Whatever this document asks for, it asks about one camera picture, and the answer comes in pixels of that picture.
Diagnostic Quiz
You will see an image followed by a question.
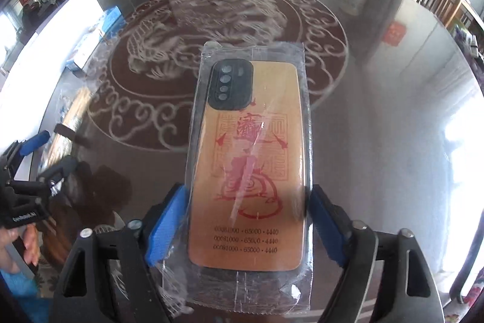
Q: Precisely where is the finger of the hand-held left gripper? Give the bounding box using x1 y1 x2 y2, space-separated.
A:
0 124 90 179
36 156 83 197

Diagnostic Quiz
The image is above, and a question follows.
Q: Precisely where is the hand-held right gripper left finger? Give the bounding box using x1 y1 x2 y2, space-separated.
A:
49 183 190 323

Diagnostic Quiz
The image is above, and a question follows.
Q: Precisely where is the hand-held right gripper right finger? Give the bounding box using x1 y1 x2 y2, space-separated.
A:
310 184 446 323

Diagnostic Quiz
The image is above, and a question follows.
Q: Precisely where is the long tan paper package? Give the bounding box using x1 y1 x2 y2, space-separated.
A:
49 86 92 165

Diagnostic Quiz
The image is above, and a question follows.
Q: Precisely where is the wooden phone case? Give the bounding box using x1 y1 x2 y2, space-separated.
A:
161 39 314 312

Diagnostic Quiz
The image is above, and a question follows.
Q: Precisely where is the person's left hand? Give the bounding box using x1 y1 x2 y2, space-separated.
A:
0 222 41 273

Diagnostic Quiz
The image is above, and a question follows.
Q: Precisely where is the blue and white carton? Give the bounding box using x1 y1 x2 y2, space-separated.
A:
65 6 122 78

